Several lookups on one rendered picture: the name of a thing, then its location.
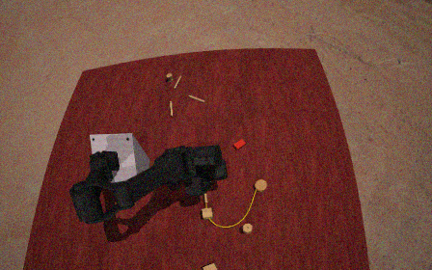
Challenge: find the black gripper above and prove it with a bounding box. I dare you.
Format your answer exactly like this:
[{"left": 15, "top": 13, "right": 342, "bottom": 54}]
[{"left": 166, "top": 158, "right": 228, "bottom": 190}]

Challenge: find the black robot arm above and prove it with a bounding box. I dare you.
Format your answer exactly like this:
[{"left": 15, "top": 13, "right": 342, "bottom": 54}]
[{"left": 69, "top": 145, "right": 222, "bottom": 225}]

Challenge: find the small red block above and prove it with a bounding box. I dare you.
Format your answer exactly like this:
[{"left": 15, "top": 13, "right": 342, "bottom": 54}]
[{"left": 234, "top": 139, "right": 246, "bottom": 150}]

